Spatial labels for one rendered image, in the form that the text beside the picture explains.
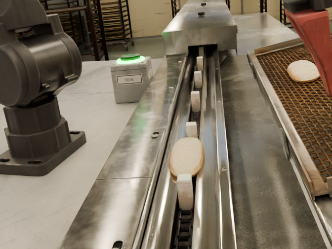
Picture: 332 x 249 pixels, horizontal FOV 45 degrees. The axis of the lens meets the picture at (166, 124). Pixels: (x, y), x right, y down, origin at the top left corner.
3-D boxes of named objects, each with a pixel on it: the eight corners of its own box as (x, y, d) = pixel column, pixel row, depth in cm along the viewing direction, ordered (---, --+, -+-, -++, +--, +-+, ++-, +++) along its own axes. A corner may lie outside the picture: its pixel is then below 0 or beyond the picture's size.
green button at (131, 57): (123, 62, 82) (122, 54, 81) (142, 61, 81) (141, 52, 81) (119, 66, 78) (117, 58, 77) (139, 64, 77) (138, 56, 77)
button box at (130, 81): (124, 108, 87) (116, 57, 84) (160, 105, 86) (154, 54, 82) (115, 121, 80) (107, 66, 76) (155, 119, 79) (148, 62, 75)
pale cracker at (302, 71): (284, 67, 61) (282, 61, 61) (310, 62, 60) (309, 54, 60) (294, 86, 52) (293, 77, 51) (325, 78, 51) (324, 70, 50)
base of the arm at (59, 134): (41, 139, 65) (-11, 173, 54) (30, 90, 62) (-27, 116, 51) (89, 140, 62) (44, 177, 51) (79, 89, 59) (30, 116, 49)
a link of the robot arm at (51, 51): (39, 103, 60) (8, 115, 56) (23, 33, 56) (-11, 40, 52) (84, 108, 55) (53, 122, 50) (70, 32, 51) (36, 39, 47)
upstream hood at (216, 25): (189, 14, 216) (187, -3, 214) (223, 11, 214) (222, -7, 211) (164, 62, 100) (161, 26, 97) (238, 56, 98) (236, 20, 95)
